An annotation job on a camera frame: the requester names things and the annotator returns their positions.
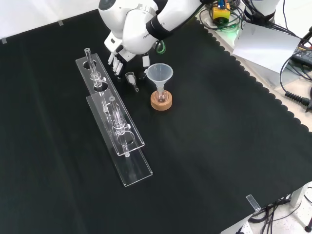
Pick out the black power adapter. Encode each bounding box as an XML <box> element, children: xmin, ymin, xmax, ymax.
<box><xmin>291</xmin><ymin>40</ymin><xmax>312</xmax><ymax>69</ymax></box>

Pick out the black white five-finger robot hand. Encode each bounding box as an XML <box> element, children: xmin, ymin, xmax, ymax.
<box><xmin>104</xmin><ymin>31</ymin><xmax>151</xmax><ymax>80</ymax></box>

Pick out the yellow stop button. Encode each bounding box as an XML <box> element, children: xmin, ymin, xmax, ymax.
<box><xmin>211</xmin><ymin>0</ymin><xmax>231</xmax><ymax>25</ymax></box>

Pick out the pale board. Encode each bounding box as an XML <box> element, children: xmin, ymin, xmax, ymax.
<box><xmin>232</xmin><ymin>20</ymin><xmax>303</xmax><ymax>74</ymax></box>

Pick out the clear tape strip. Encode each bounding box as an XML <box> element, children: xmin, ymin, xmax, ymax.
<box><xmin>245</xmin><ymin>194</ymin><xmax>262</xmax><ymax>213</ymax></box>

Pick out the clear acrylic funnel stand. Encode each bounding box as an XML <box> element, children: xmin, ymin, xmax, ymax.
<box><xmin>75</xmin><ymin>47</ymin><xmax>154</xmax><ymax>188</ymax></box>

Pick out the translucent plastic funnel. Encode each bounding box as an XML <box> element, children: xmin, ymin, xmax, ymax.
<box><xmin>146</xmin><ymin>63</ymin><xmax>174</xmax><ymax>96</ymax></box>

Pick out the black cable bundle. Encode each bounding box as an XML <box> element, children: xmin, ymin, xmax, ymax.
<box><xmin>248</xmin><ymin>194</ymin><xmax>297</xmax><ymax>234</ymax></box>

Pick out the black cable with ribbed plug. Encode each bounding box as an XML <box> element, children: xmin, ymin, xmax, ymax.
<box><xmin>279</xmin><ymin>54</ymin><xmax>312</xmax><ymax>113</ymax></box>

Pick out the small glass round-bottom flask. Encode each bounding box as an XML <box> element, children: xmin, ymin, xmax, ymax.
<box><xmin>156</xmin><ymin>88</ymin><xmax>169</xmax><ymax>103</ymax></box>

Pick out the black bench cloth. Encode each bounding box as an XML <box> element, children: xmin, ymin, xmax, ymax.
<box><xmin>0</xmin><ymin>11</ymin><xmax>312</xmax><ymax>234</ymax></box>

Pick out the clear weighing funnel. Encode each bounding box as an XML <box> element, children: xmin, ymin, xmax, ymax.
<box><xmin>125</xmin><ymin>71</ymin><xmax>140</xmax><ymax>93</ymax></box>

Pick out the cork ring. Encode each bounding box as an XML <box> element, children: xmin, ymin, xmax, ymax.
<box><xmin>150</xmin><ymin>90</ymin><xmax>173</xmax><ymax>112</ymax></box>

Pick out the white table leg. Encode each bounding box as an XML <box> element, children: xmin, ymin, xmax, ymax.
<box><xmin>290</xmin><ymin>181</ymin><xmax>312</xmax><ymax>208</ymax></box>

